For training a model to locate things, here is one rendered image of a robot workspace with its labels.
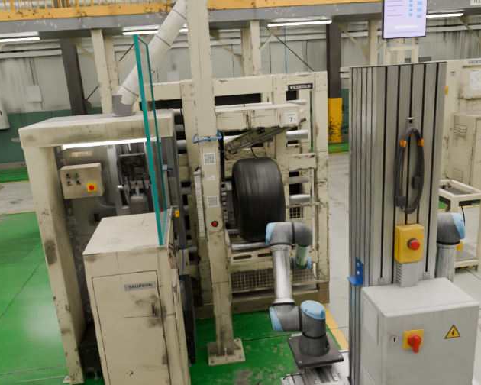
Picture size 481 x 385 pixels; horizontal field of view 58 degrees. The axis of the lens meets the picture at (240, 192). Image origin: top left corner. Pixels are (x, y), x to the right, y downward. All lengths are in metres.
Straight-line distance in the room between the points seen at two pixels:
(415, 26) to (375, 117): 5.01
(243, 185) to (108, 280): 1.05
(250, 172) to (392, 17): 4.05
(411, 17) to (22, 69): 9.28
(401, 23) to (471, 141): 1.89
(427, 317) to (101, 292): 1.43
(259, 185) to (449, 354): 1.50
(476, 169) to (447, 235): 4.79
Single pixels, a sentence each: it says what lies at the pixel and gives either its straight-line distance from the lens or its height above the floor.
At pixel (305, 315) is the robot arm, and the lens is 2.13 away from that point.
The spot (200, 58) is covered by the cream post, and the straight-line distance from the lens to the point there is 2.77.
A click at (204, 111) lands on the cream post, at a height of 1.81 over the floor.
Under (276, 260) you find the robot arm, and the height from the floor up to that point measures 1.13.
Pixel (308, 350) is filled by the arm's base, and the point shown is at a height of 0.74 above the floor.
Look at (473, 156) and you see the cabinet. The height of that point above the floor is 0.70.
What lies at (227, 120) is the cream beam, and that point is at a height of 1.72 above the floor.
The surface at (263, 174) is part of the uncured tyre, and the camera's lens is 2.78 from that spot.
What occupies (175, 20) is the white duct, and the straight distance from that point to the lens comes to 3.07.
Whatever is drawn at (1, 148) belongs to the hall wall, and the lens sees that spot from 12.78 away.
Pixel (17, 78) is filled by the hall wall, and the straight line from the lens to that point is 12.52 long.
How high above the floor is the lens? 2.04
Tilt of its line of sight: 16 degrees down
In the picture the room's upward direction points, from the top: 4 degrees counter-clockwise
